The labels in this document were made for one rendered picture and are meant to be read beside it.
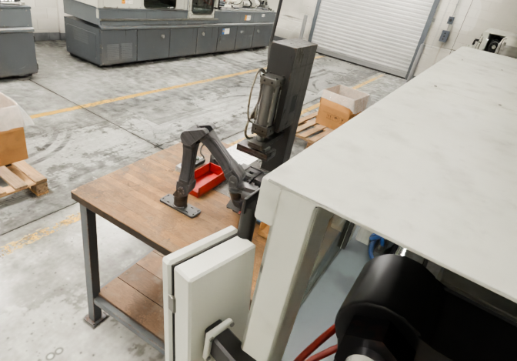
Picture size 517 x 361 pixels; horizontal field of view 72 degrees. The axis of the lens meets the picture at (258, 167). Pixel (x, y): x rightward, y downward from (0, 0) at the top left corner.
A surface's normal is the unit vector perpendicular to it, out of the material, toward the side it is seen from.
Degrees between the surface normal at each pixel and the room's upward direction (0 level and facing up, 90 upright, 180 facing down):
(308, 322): 0
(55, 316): 0
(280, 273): 90
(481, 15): 90
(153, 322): 0
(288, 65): 90
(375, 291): 29
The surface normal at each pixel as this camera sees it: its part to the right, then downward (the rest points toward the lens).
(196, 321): 0.71, 0.34
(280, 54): -0.49, 0.35
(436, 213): 0.18, -0.86
